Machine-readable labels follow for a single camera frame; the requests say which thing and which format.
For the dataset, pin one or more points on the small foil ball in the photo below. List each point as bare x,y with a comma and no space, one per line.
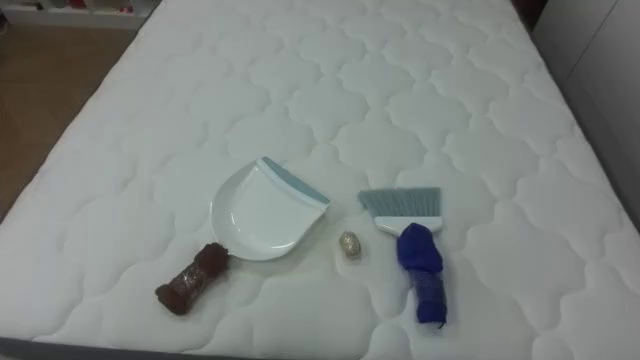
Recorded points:
350,244

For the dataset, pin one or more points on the grey bed with white mattress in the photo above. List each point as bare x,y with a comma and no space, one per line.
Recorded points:
380,90

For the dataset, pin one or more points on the white shelf unit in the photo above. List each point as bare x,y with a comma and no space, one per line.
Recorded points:
75,12

